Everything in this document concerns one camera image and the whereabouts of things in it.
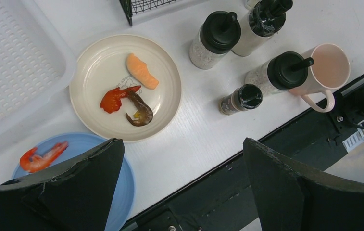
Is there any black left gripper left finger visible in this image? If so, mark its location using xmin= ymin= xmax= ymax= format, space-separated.
xmin=0 ymin=139 xmax=125 ymax=231

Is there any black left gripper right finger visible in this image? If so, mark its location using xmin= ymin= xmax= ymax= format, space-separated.
xmin=243 ymin=138 xmax=364 ymax=231

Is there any black lid granule shaker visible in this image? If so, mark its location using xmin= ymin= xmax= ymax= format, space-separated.
xmin=244 ymin=51 xmax=314 ymax=97

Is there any black lid seasoning shaker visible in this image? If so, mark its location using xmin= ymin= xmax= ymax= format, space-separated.
xmin=189 ymin=11 xmax=241 ymax=70

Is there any black lid white shaker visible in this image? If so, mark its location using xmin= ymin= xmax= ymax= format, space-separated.
xmin=232 ymin=0 xmax=293 ymax=57

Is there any blue round plate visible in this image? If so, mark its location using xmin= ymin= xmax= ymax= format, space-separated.
xmin=20 ymin=132 xmax=135 ymax=231

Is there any orange shrimp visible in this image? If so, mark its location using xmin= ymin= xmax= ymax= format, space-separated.
xmin=19 ymin=141 xmax=69 ymax=173

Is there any red shrimp head piece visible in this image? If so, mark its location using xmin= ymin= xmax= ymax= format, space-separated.
xmin=100 ymin=85 xmax=141 ymax=114

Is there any brown cooked shrimp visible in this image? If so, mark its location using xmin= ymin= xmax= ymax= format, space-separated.
xmin=125 ymin=91 xmax=153 ymax=127

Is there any small dark pepper jar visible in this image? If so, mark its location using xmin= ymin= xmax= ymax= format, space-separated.
xmin=219 ymin=84 xmax=263 ymax=115

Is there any cream round plate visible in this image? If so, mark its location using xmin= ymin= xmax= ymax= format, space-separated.
xmin=69 ymin=35 xmax=182 ymax=142

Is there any pink mug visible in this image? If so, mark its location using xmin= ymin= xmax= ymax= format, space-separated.
xmin=289 ymin=43 xmax=351 ymax=113

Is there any salmon slice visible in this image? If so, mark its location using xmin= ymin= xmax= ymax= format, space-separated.
xmin=126 ymin=53 xmax=159 ymax=90

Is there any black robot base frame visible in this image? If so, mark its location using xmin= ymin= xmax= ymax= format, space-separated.
xmin=119 ymin=62 xmax=364 ymax=231

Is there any black wire basket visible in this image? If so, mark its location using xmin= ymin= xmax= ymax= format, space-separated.
xmin=119 ymin=0 xmax=177 ymax=26

